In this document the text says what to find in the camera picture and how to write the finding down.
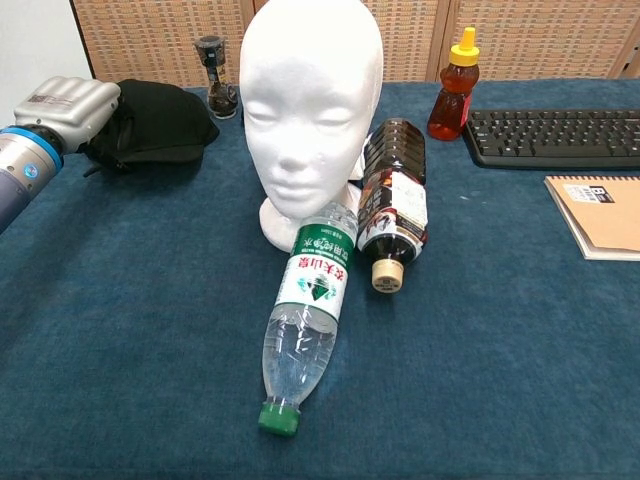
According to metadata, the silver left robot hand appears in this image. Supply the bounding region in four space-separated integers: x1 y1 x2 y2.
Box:
13 75 122 154

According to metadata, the black baseball cap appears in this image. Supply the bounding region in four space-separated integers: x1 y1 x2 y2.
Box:
82 78 221 176

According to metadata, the white foam mannequin head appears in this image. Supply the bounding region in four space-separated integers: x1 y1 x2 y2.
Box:
238 0 385 251

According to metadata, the glass pepper grinder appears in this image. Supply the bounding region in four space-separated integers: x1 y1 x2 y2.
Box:
193 35 239 120

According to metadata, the clear water bottle green cap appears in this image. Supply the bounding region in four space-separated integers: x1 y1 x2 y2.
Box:
257 202 360 436

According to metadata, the dark tea bottle beige cap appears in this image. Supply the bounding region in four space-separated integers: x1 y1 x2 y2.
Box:
355 117 431 299

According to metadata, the honey bottle yellow cap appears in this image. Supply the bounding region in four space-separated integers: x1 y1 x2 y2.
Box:
426 27 482 143

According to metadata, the blue tablecloth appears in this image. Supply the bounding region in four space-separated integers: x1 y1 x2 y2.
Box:
0 77 640 480

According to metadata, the wicker folding screen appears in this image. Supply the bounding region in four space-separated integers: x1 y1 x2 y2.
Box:
72 0 640 90

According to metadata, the black computer keyboard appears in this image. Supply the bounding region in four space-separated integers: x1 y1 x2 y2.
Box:
462 108 640 170

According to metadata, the brown spiral notebook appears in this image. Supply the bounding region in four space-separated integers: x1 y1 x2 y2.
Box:
543 174 640 261

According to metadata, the white board black frame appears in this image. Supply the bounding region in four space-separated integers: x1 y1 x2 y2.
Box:
0 0 97 132

